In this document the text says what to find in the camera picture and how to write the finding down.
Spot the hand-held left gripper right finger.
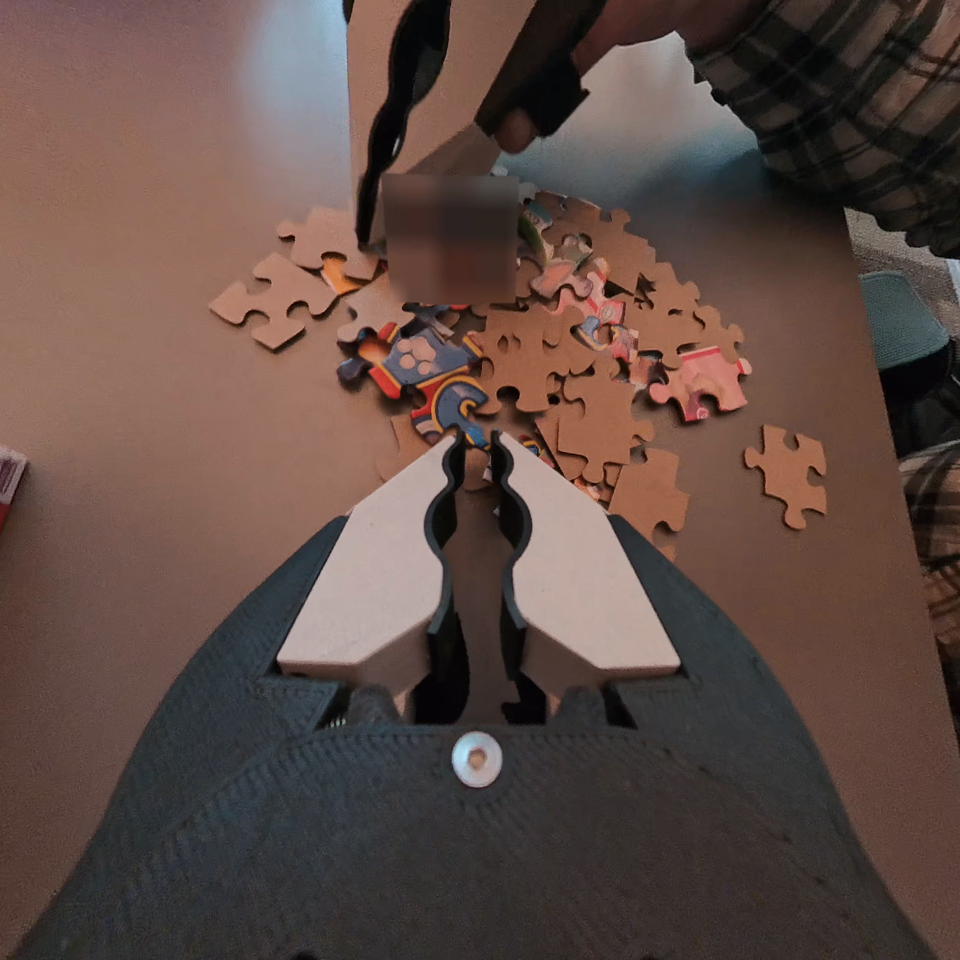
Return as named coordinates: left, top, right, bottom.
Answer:
left=489, top=429, right=682, bottom=725

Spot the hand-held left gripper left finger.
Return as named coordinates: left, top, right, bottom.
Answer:
left=276, top=431, right=470, bottom=725

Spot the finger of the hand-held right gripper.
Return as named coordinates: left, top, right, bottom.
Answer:
left=362, top=0, right=541, bottom=246
left=347, top=0, right=421, bottom=252

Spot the pile of puzzle pieces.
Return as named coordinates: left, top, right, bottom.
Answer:
left=208, top=191, right=830, bottom=565

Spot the blue paw print puzzle piece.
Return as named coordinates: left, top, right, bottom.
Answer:
left=337, top=321, right=492, bottom=444

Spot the colourful cardboard puzzle box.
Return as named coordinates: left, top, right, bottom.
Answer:
left=0, top=442, right=30, bottom=535

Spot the person's right hand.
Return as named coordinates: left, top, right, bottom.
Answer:
left=491, top=0, right=704, bottom=155

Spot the person's plaid shirt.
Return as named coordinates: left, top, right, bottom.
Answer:
left=896, top=442, right=960, bottom=646

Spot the grey mesh office chair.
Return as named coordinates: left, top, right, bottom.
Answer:
left=858, top=270, right=950, bottom=372

